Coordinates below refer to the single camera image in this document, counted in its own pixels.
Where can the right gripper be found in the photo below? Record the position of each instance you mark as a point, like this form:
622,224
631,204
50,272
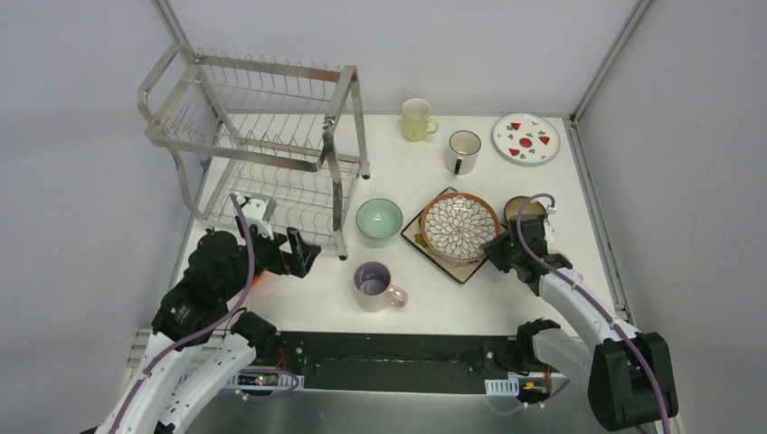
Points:
494,253

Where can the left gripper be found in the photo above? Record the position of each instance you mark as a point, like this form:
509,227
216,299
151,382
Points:
285,256

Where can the floral petal brown-rim plate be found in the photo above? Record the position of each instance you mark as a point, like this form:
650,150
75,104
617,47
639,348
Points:
456,226

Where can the watermelon pattern round plate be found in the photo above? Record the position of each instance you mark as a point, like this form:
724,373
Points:
526,139

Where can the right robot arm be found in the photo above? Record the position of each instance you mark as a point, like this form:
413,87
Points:
626,374

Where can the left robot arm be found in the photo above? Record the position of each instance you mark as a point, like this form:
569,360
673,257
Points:
157,399

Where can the stainless steel dish rack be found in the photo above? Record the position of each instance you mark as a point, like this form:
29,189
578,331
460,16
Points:
294,133

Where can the brown patterned small bowl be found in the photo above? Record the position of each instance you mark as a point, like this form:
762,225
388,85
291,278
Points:
519,203

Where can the pink iridescent mug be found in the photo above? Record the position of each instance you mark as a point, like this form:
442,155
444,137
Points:
374,288

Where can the square flower pattern plate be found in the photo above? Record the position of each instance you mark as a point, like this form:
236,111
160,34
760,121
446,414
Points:
457,271

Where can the mint green bowl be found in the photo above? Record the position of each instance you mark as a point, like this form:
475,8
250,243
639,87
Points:
379,218

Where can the white mug dark rim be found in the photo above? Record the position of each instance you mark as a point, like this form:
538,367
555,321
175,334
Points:
462,153

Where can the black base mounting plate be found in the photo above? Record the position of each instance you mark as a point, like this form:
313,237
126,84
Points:
458,364

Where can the yellow mug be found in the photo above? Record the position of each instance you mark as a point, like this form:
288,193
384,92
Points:
417,122

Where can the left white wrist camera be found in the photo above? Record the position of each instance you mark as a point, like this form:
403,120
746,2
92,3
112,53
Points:
258,209

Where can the aluminium frame rail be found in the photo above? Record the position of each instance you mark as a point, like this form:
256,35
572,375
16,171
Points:
593,204

